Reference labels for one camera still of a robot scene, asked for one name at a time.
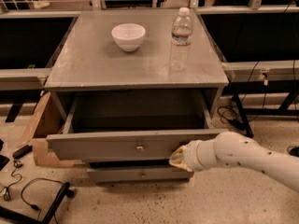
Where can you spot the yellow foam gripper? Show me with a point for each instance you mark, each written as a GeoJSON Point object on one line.
{"type": "Point", "coordinates": [191, 156]}

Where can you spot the grey top drawer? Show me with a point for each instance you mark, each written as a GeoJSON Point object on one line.
{"type": "Point", "coordinates": [107, 125]}

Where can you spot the grey drawer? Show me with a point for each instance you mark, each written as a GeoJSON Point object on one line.
{"type": "Point", "coordinates": [107, 125]}
{"type": "Point", "coordinates": [136, 171]}

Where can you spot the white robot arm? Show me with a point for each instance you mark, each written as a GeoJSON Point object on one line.
{"type": "Point", "coordinates": [231, 149]}

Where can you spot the grey lower drawer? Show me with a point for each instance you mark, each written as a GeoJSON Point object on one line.
{"type": "Point", "coordinates": [136, 171]}

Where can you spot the black table leg right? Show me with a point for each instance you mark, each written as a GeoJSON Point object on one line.
{"type": "Point", "coordinates": [243, 115]}

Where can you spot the white ceramic bowl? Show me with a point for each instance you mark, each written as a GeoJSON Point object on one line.
{"type": "Point", "coordinates": [128, 36]}

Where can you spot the clear plastic water bottle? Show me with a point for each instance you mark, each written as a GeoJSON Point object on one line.
{"type": "Point", "coordinates": [181, 39]}

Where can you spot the brown cardboard box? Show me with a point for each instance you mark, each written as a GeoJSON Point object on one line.
{"type": "Point", "coordinates": [45, 120]}

